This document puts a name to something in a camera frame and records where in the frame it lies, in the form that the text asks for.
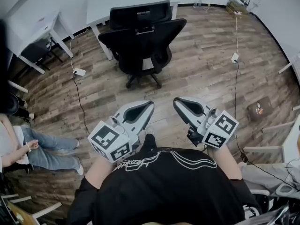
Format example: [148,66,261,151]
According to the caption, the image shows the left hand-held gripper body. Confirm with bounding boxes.
[87,115,142,164]

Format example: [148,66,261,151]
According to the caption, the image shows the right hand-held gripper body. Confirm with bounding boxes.
[187,105,240,148]

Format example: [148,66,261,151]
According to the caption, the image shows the black mesh office chair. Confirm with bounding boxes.
[97,0,188,90]

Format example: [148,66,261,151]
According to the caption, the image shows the person's right forearm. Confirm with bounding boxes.
[206,142,243,180]

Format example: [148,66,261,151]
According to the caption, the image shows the person's left forearm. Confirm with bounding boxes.
[84,152,118,190]

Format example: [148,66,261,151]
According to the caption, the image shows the black side chair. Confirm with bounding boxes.
[20,37,64,71]

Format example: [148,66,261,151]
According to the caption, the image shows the person's black trouser leg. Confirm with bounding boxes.
[142,134,158,151]

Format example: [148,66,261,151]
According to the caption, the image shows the brown cardboard box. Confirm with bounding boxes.
[247,96,274,121]

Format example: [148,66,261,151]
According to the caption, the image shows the grey cloth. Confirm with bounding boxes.
[238,161,300,193]

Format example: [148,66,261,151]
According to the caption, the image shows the white desk with grey cloth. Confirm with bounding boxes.
[243,113,300,164]

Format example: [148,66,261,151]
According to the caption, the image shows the person's black printed shirt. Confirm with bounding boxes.
[67,146,263,225]

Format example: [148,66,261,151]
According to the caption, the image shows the white slanted desk leg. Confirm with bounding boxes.
[278,55,300,75]

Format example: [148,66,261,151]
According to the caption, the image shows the olive cardboard boxes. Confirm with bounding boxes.
[225,0,249,15]

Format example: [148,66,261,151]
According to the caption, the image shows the white table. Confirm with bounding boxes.
[86,0,181,61]

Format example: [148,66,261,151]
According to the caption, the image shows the tan wooden board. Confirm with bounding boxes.
[8,202,35,225]

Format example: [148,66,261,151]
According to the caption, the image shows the white desk with sticker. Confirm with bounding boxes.
[4,9,75,75]

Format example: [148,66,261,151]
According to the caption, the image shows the black power cable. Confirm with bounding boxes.
[234,61,246,158]
[74,74,90,134]

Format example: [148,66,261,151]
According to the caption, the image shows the white power cable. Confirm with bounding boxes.
[69,28,90,70]
[203,5,240,54]

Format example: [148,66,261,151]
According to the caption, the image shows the white frame rails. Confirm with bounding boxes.
[0,194,63,220]

